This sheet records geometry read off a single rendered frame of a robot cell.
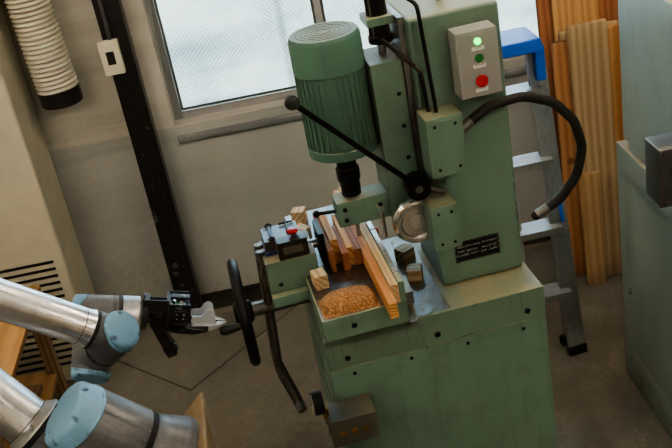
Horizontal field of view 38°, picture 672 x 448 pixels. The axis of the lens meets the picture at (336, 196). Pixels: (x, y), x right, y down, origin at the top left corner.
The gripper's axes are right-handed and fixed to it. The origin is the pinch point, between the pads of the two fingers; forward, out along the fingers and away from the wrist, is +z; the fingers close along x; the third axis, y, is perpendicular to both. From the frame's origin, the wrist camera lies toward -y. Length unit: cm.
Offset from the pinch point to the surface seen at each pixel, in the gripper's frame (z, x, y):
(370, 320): 32.2, -18.8, 13.8
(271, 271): 11.8, 4.5, 13.3
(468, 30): 46, -6, 83
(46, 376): -43, 105, -88
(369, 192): 35, 8, 35
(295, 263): 17.7, 4.5, 16.0
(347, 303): 26.3, -16.9, 17.1
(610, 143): 157, 101, 24
